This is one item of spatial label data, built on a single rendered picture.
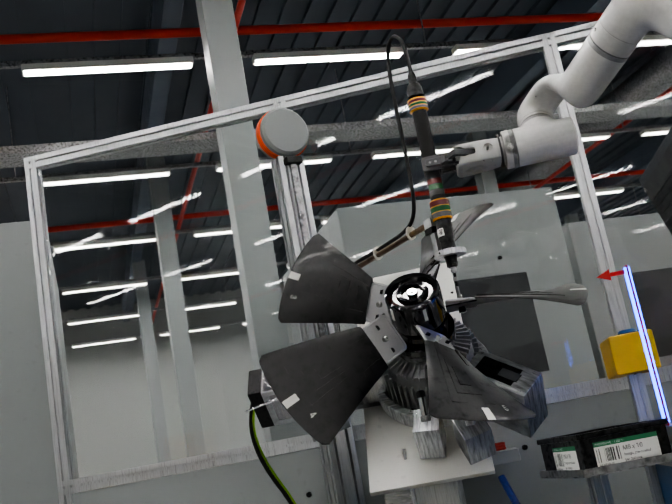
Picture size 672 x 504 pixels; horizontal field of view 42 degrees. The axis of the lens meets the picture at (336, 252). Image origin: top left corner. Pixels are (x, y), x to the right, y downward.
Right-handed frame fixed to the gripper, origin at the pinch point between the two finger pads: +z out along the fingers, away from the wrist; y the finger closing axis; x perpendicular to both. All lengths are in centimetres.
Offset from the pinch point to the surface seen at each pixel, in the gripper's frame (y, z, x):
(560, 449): -20, -12, -64
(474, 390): -18, 1, -50
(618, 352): 21, -33, -46
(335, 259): 7.7, 25.7, -14.4
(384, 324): -3.9, 16.5, -32.9
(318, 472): 71, 50, -61
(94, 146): 70, 105, 53
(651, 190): -62, -29, -30
